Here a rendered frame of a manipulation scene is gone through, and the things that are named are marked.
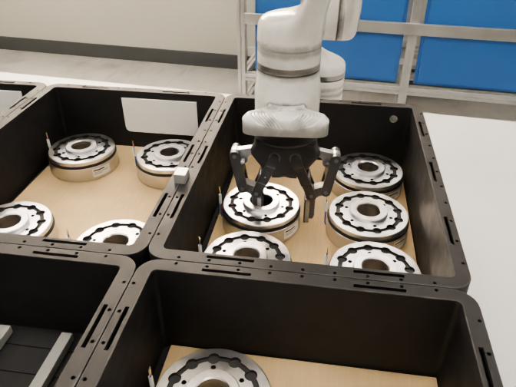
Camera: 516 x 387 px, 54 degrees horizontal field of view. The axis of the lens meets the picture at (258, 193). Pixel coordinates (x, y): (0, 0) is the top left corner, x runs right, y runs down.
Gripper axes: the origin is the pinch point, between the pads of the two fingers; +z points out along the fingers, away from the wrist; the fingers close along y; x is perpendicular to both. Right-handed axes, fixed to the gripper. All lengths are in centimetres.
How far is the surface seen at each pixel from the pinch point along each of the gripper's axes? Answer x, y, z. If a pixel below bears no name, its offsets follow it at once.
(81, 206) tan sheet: -1.9, 28.6, 2.5
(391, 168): -11.0, -15.5, -0.5
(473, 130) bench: -58, -44, 15
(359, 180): -7.1, -10.6, -0.6
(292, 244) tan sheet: 4.2, -1.5, 2.5
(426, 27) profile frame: -183, -59, 23
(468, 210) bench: -24.3, -33.7, 15.2
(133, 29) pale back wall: -302, 117, 61
